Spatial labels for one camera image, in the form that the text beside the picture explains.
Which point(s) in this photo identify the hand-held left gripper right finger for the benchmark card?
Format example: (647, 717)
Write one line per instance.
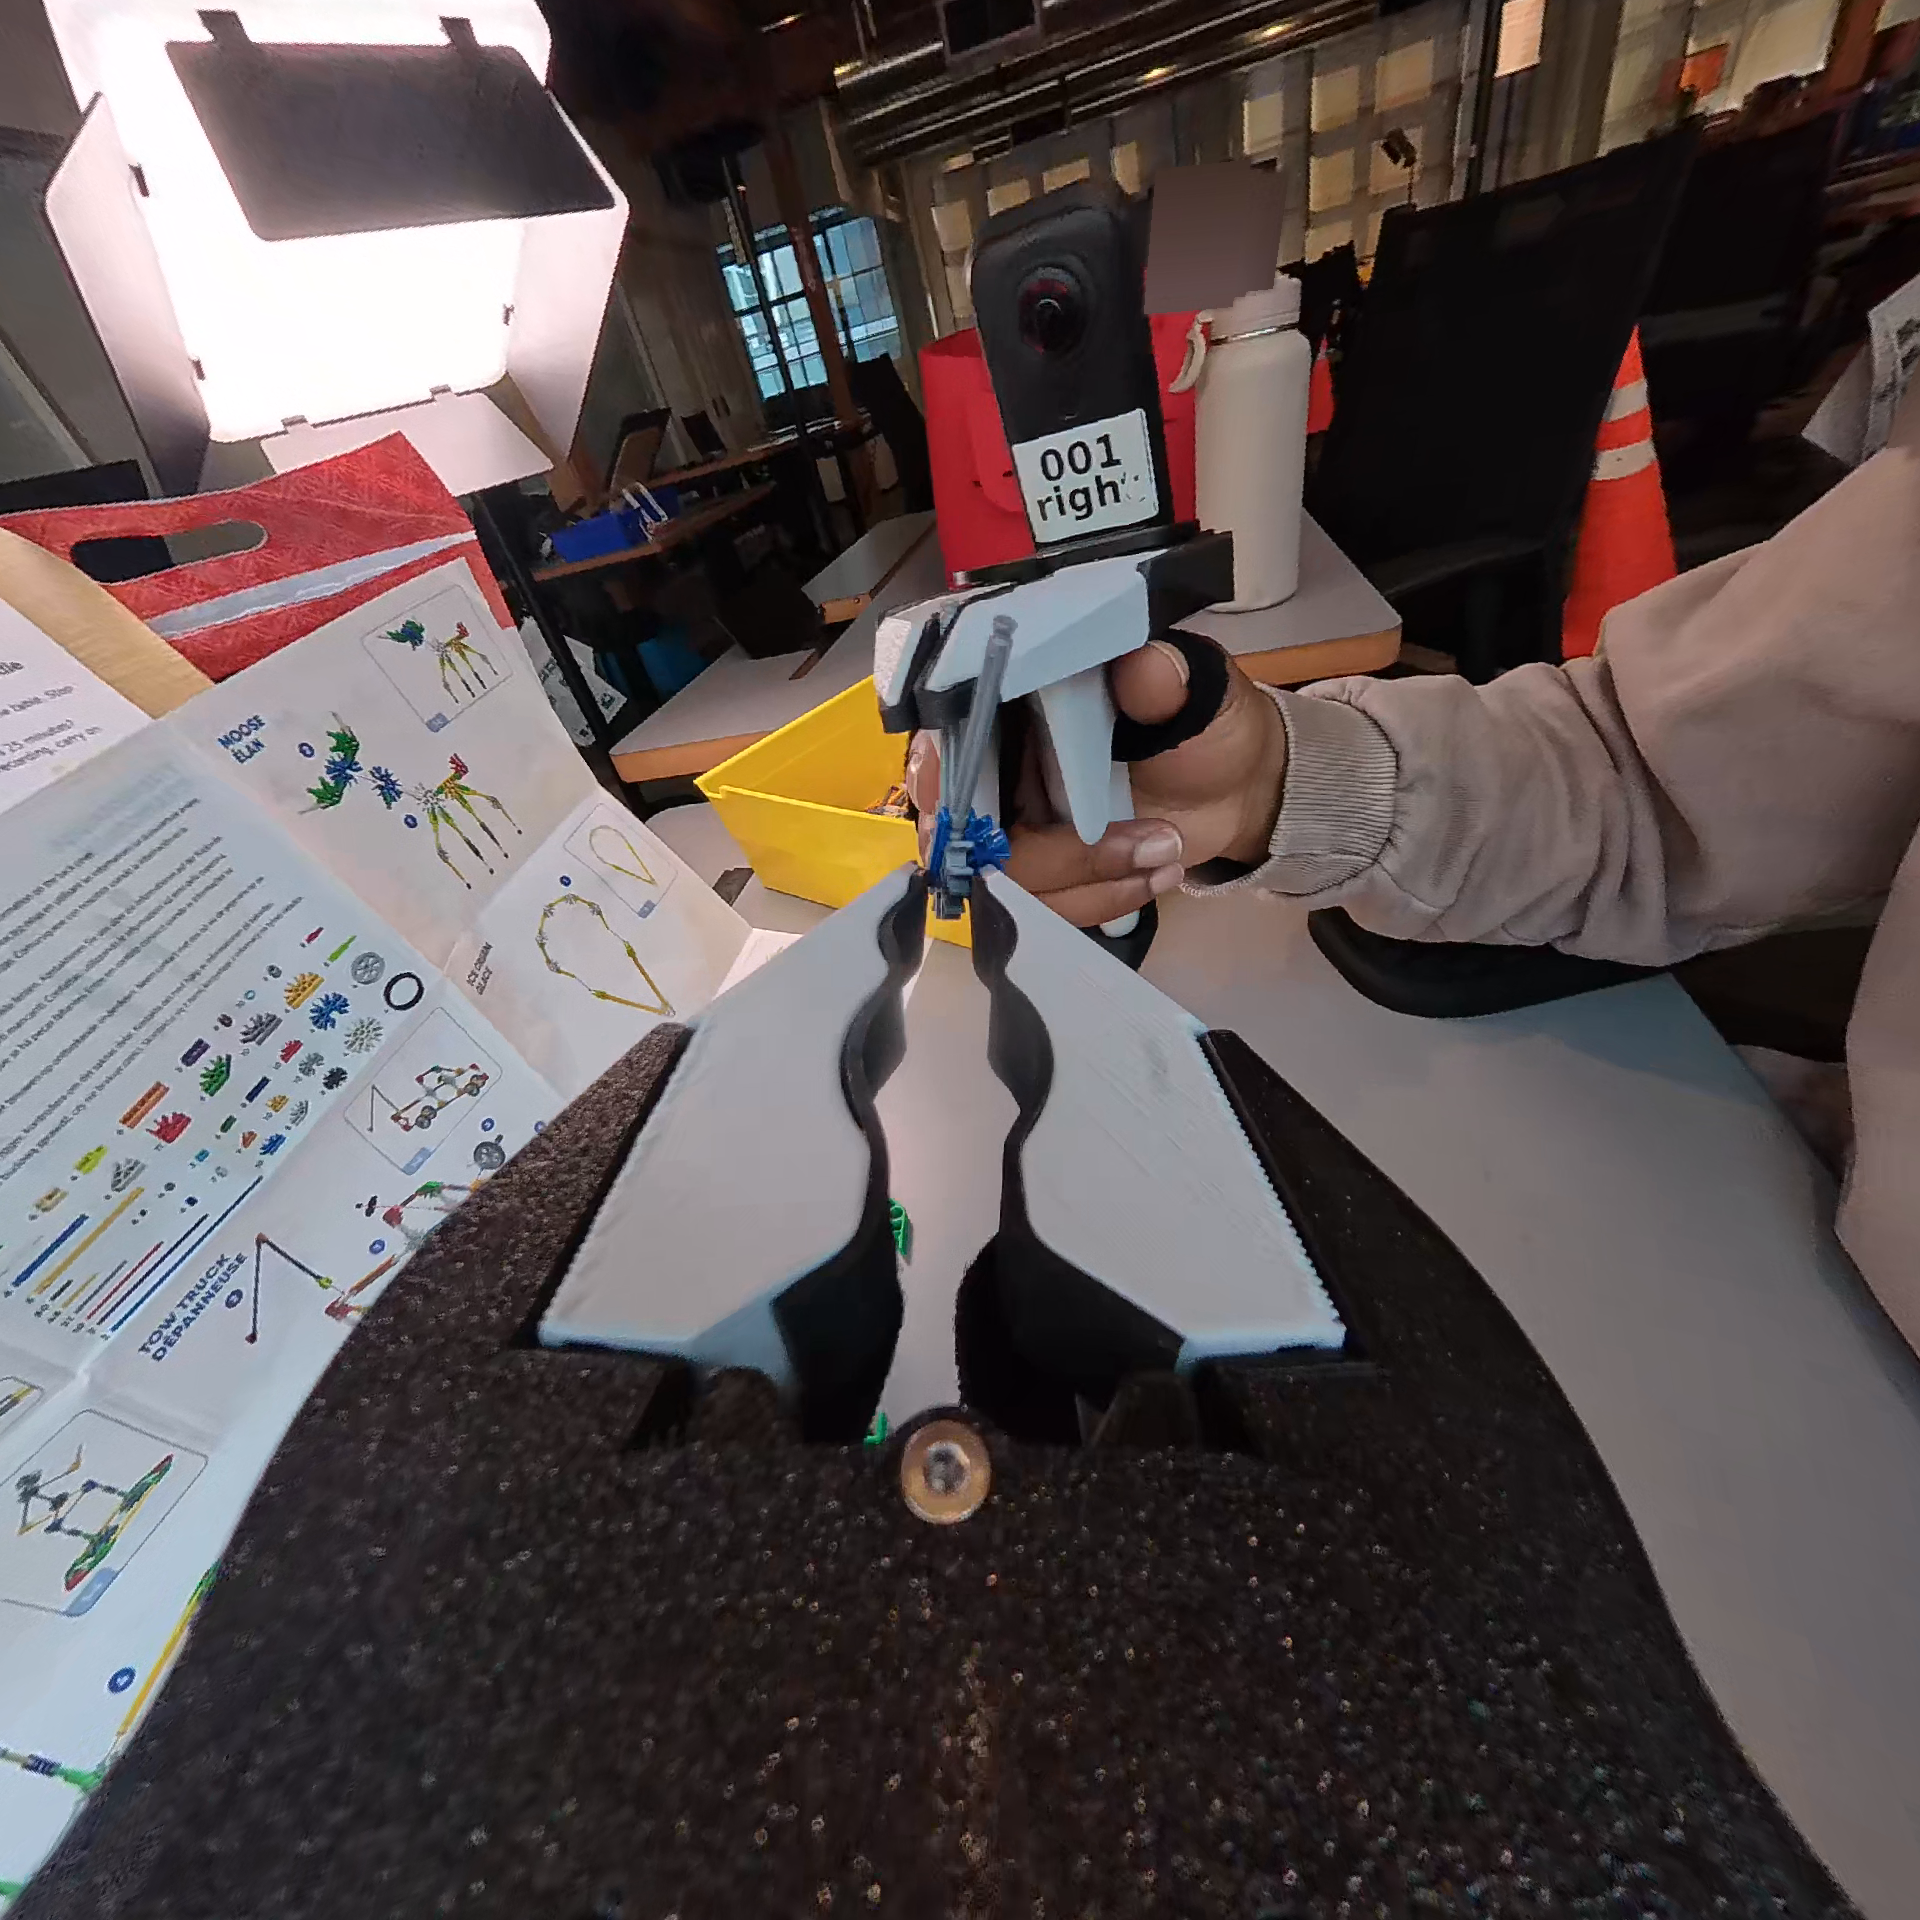
(1187, 1200)

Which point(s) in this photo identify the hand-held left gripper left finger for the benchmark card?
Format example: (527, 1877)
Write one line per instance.
(706, 1200)

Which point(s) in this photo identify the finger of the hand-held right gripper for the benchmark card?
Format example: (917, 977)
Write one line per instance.
(917, 689)
(1012, 647)

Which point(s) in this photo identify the grey rod with blue connector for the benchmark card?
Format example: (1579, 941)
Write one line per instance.
(967, 781)

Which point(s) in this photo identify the person's right forearm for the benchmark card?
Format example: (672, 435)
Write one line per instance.
(1619, 750)

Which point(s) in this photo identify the person's right hand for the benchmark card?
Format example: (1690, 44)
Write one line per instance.
(1187, 796)

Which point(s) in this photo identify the yellow plastic bin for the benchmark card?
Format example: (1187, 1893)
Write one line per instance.
(795, 796)

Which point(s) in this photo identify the red tote bag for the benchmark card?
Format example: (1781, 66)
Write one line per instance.
(967, 452)

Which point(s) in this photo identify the white water bottle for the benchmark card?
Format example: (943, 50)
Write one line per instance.
(1256, 452)

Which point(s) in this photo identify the black mesh chair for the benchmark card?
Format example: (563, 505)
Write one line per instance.
(1501, 359)

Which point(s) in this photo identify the white folded instruction booklet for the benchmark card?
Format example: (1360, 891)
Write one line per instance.
(270, 990)

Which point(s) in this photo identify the orange traffic cone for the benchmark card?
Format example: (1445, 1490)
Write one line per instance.
(1619, 494)

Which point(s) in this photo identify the person's beige clothing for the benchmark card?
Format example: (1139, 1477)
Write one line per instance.
(1893, 1141)

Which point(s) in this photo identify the studio light panel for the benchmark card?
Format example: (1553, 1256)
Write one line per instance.
(330, 211)

